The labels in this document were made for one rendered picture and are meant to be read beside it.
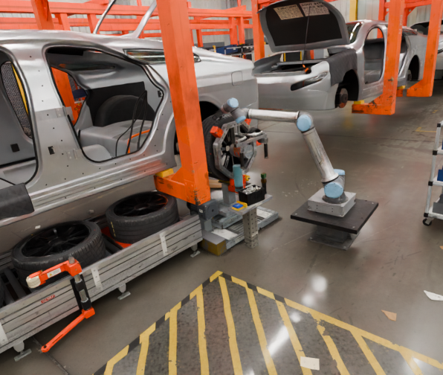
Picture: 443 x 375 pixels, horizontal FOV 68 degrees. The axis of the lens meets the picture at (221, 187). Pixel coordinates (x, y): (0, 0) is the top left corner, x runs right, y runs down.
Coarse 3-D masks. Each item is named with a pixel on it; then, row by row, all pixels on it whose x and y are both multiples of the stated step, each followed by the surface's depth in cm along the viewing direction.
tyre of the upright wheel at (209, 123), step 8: (208, 120) 319; (216, 120) 313; (224, 120) 312; (232, 120) 319; (208, 128) 310; (208, 136) 305; (208, 144) 305; (208, 152) 306; (208, 160) 309; (208, 168) 315; (216, 176) 321; (224, 176) 328
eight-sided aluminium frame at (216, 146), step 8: (224, 128) 305; (248, 128) 325; (224, 136) 305; (216, 144) 302; (216, 152) 304; (256, 152) 341; (216, 160) 310; (248, 160) 342; (216, 168) 314; (224, 168) 314; (248, 168) 337; (232, 176) 323
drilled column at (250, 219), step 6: (252, 210) 299; (246, 216) 301; (252, 216) 300; (246, 222) 305; (252, 222) 302; (246, 228) 307; (252, 228) 304; (246, 234) 310; (252, 234) 306; (258, 234) 313; (246, 240) 313; (252, 240) 308; (258, 240) 314; (252, 246) 310
